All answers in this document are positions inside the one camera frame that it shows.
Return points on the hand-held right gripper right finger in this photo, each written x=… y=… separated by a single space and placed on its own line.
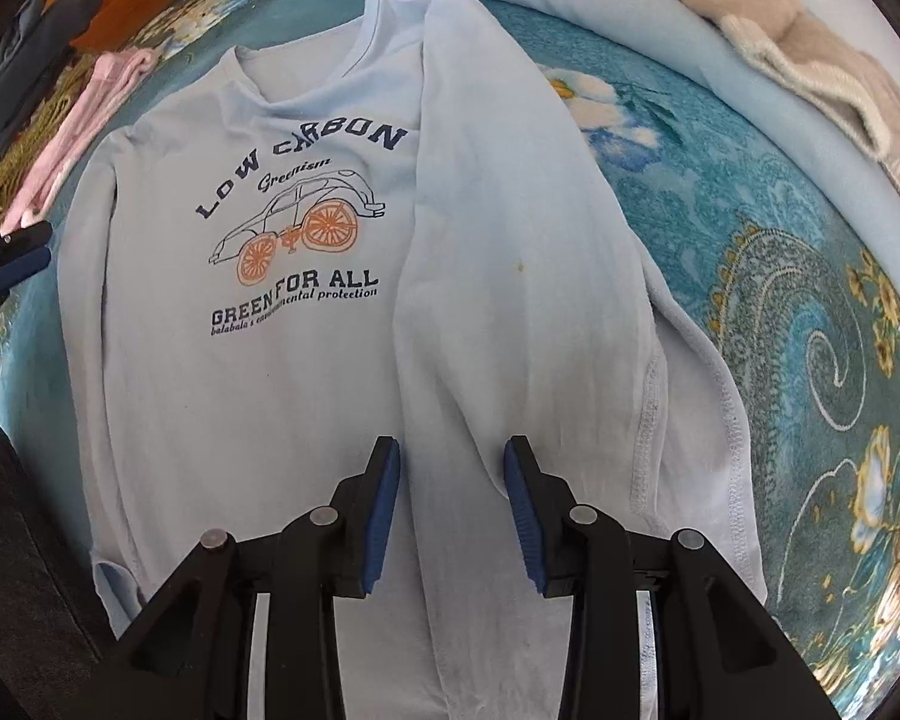
x=523 y=517

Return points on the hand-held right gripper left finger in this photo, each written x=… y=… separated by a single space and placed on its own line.
x=379 y=514

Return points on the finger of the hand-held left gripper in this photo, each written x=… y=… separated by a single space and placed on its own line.
x=22 y=236
x=22 y=264

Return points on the light blue printed shirt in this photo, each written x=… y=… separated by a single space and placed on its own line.
x=270 y=352

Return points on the olive green knitted garment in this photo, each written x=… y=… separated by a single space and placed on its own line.
x=22 y=142

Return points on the pink garment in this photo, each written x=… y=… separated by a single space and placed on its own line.
x=82 y=120

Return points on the dark grey garment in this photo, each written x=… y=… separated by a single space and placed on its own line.
x=22 y=52

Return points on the person's dark clothing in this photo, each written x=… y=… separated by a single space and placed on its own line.
x=15 y=577

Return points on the light blue daisy duvet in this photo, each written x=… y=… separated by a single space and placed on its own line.
x=607 y=0

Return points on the beige fuzzy sweater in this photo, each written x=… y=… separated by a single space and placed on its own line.
x=780 y=30

